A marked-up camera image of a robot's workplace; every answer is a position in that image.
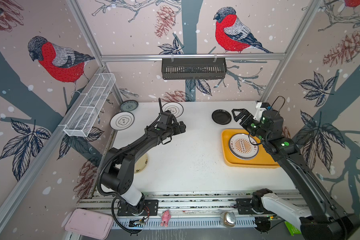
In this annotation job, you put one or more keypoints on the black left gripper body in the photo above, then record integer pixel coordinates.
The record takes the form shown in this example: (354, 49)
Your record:
(174, 129)

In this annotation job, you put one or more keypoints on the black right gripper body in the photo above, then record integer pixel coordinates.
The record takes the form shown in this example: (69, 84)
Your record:
(250, 125)

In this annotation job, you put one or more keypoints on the white plate brown cloud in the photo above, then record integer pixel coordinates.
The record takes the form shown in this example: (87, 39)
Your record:
(175, 108)

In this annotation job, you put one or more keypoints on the orange sunburst plate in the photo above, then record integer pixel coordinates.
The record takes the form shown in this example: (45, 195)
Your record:
(244, 146)

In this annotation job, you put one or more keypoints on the white plate dark rim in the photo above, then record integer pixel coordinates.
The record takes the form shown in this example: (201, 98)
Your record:
(122, 121)

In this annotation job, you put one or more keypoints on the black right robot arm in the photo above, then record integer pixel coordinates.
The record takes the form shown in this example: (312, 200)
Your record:
(325, 219)

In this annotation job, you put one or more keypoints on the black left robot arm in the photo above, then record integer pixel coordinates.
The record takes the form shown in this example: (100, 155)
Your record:
(116, 176)

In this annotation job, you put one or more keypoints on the yellow plastic bin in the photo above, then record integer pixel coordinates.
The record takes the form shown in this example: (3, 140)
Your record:
(262, 160)

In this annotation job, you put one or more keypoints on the small black plate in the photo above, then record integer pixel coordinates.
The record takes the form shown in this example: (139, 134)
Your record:
(221, 117)

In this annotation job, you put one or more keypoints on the cream yellow plate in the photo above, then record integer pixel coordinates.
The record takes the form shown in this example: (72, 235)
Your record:
(141, 163)

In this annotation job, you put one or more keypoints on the small teal plate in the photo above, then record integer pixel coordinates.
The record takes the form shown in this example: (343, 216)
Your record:
(128, 106)

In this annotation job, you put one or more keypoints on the pink toy figure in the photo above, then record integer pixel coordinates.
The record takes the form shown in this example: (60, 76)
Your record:
(166, 216)

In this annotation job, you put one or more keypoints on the silver round object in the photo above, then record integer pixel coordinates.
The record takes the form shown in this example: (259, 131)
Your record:
(227, 219)

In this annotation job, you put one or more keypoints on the green snack packet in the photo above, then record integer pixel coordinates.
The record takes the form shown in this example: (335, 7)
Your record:
(292, 229)

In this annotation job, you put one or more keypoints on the pink tray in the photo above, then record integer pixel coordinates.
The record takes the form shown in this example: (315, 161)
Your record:
(90, 224)

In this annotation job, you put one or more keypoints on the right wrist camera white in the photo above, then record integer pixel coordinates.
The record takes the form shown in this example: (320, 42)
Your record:
(260, 108)

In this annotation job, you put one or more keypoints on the black hanging wire basket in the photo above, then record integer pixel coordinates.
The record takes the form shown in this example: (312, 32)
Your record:
(194, 68)

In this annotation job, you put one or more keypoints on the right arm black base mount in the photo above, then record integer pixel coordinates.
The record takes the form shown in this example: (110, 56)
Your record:
(244, 206)

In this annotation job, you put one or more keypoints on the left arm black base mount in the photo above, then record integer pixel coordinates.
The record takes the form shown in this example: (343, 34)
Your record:
(150, 207)

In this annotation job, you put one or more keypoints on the aluminium rail base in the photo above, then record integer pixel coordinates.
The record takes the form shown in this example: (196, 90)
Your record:
(191, 211)

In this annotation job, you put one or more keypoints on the white mesh wall shelf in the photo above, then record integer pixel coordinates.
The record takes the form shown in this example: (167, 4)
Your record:
(87, 112)

